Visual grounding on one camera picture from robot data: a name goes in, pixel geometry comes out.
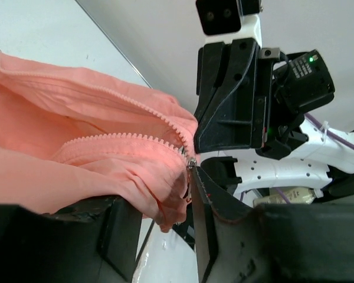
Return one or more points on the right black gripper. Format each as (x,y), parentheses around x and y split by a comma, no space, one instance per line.
(234,95)

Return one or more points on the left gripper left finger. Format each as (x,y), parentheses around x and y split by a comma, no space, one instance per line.
(93,240)

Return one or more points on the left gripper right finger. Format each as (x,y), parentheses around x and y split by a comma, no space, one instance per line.
(269,243)

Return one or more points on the salmon pink jacket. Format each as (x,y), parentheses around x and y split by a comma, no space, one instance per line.
(71,133)

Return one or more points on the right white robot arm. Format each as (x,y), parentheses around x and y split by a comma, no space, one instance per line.
(299,151)

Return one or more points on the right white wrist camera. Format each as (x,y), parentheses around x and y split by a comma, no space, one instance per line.
(228,20)

